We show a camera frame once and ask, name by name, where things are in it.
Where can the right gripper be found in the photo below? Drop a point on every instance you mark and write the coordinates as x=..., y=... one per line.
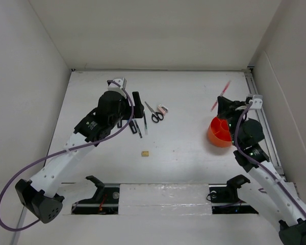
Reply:
x=226, y=107

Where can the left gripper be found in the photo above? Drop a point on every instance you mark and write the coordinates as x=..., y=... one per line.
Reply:
x=138, y=107

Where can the green capped pen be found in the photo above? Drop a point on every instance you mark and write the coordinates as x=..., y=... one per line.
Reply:
x=145, y=124

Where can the pink pen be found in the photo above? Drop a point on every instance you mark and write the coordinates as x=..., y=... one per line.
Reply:
x=222, y=93

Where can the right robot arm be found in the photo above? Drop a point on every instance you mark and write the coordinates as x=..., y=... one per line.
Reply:
x=264, y=190

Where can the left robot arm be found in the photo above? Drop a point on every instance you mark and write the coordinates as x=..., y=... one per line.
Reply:
x=41, y=194

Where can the blue capped highlighter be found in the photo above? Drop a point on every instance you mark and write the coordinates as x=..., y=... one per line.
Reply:
x=133, y=127

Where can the black gel pen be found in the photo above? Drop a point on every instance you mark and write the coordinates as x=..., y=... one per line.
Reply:
x=137, y=128

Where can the orange round divided container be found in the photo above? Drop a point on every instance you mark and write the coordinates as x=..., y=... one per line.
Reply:
x=218, y=133

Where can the small yellow eraser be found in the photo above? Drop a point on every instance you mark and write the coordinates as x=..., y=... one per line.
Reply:
x=145, y=153

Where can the black handled scissors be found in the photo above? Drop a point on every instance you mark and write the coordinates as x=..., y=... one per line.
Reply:
x=156, y=116

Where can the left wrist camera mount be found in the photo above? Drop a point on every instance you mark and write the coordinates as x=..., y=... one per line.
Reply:
x=117, y=84

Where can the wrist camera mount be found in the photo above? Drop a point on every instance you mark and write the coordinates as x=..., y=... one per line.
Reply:
x=254, y=101
x=117, y=84

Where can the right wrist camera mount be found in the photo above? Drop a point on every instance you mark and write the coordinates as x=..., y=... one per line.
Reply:
x=254, y=101

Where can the aluminium rail right side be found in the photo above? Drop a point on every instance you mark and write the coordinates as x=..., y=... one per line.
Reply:
x=267, y=144

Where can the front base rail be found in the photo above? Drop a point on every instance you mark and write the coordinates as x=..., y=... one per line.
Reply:
x=163, y=200

